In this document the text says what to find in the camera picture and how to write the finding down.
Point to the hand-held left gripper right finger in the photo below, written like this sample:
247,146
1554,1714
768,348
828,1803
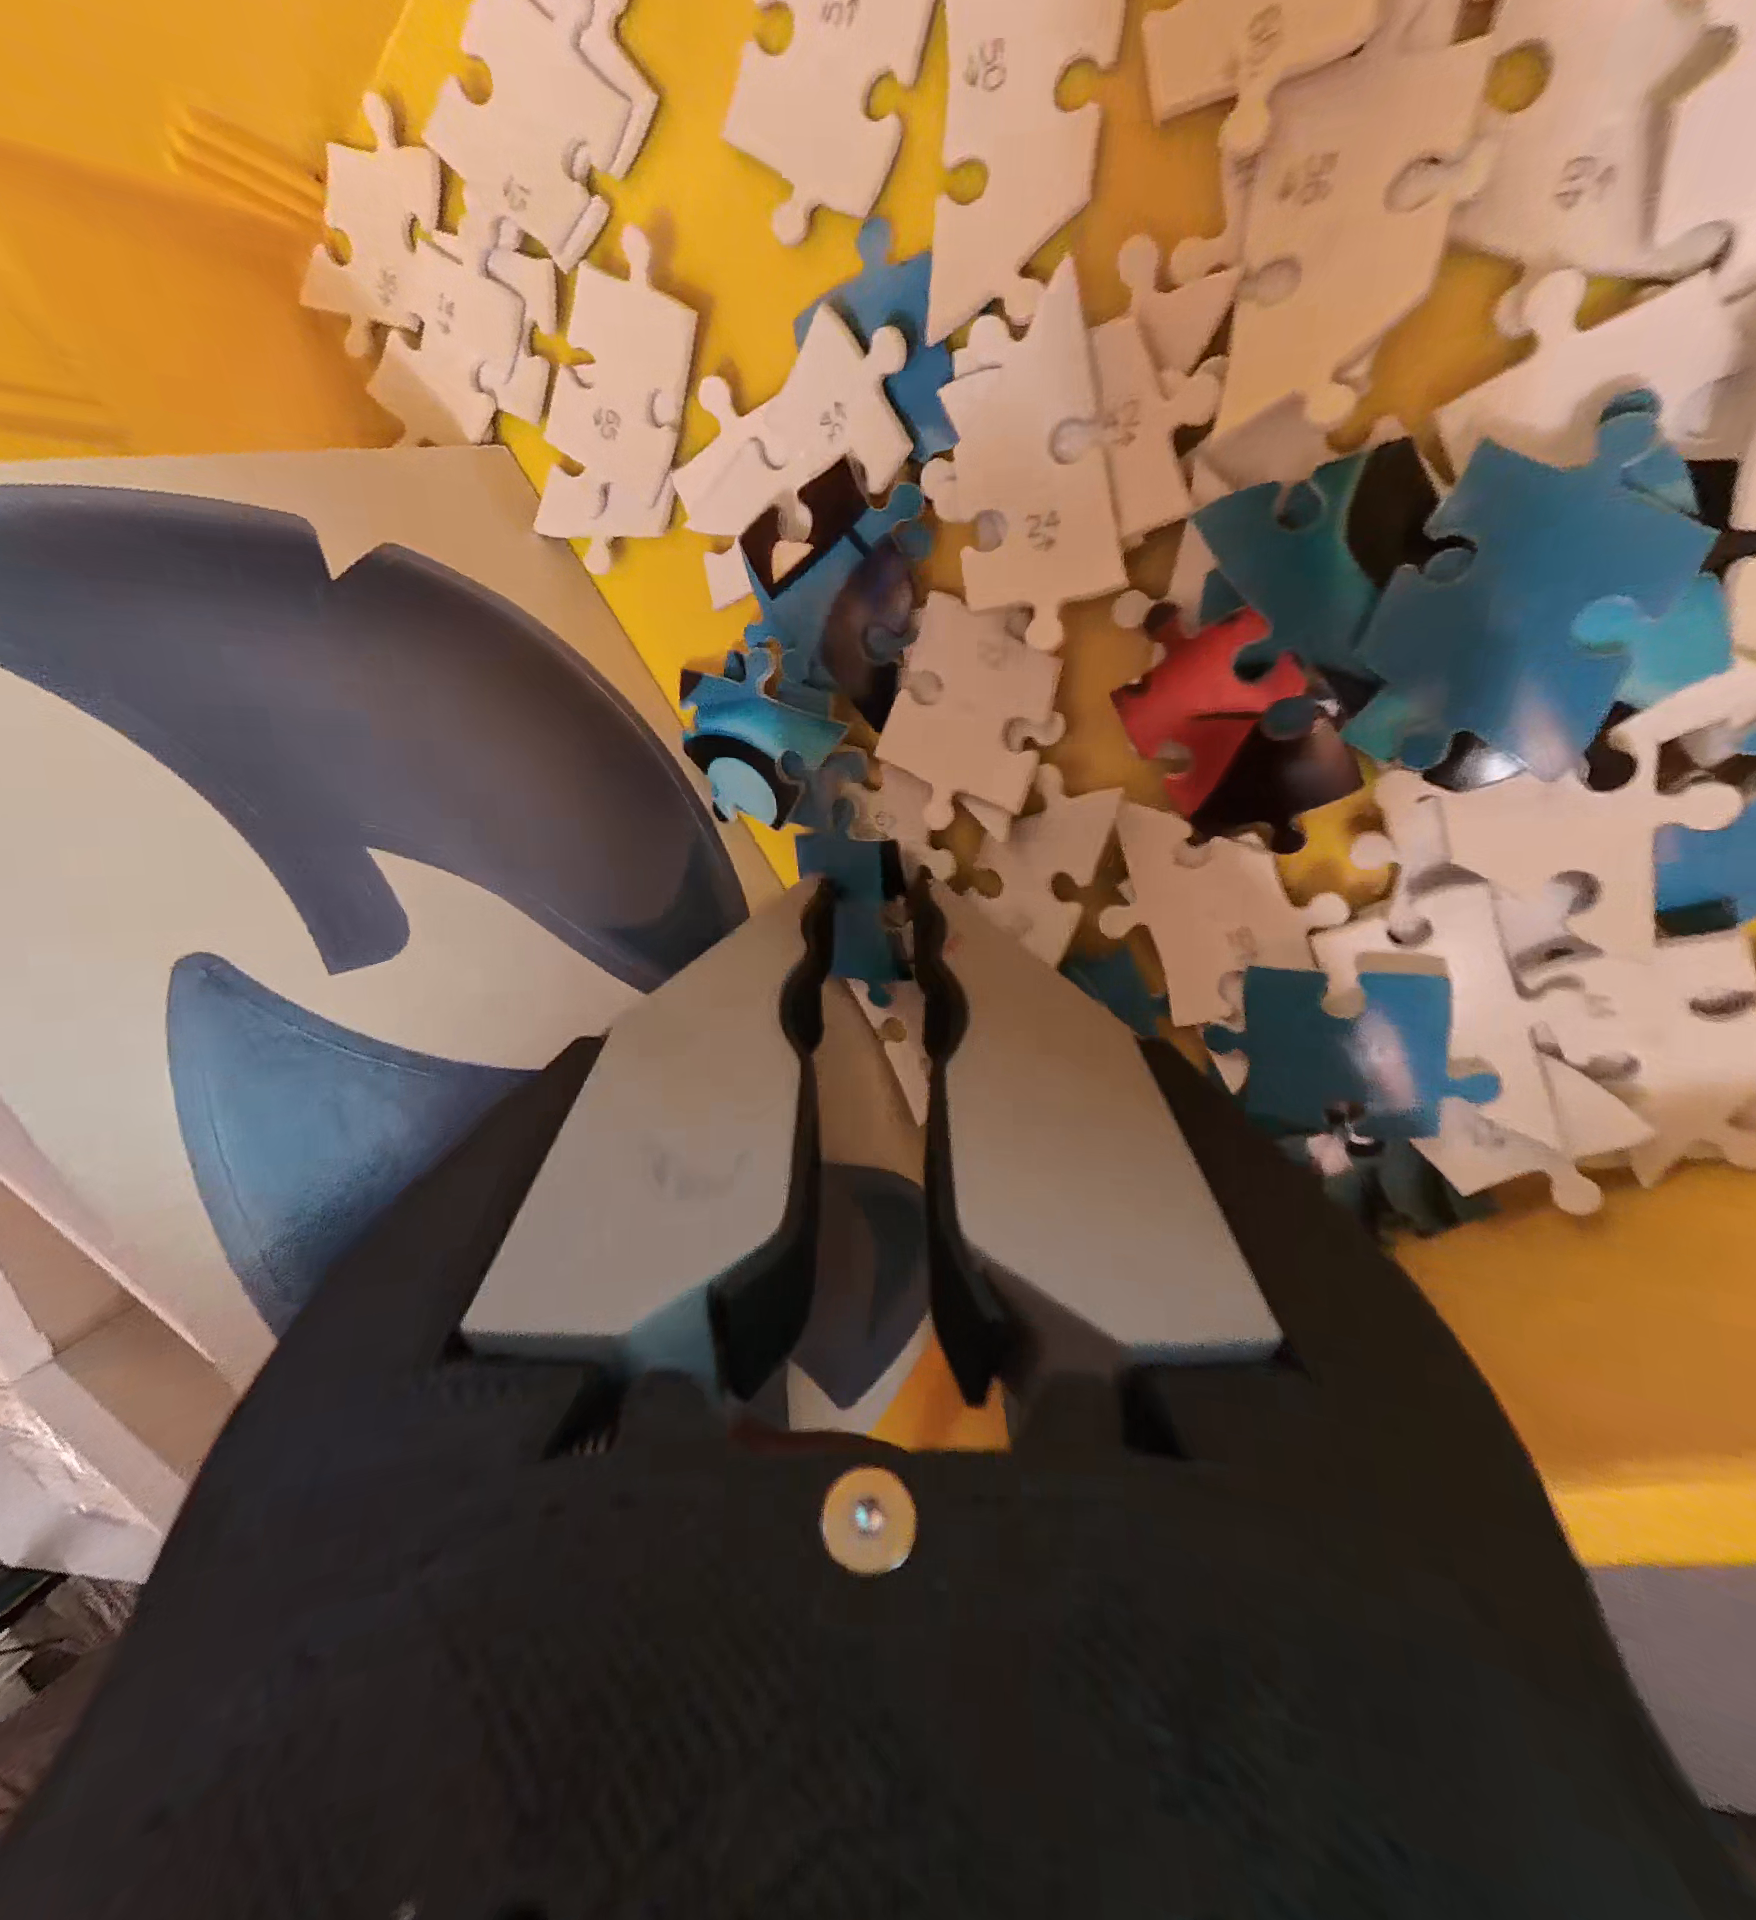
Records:
1104,1184

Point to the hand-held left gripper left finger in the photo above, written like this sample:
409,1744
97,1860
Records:
638,1171

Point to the blue puzzle piece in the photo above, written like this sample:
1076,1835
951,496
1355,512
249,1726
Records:
864,930

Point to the pile of puzzle pieces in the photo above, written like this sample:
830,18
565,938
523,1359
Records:
1030,494

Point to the yellow plastic bin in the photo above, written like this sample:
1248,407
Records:
114,224

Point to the white blue printed cardboard box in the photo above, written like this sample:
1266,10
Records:
70,826

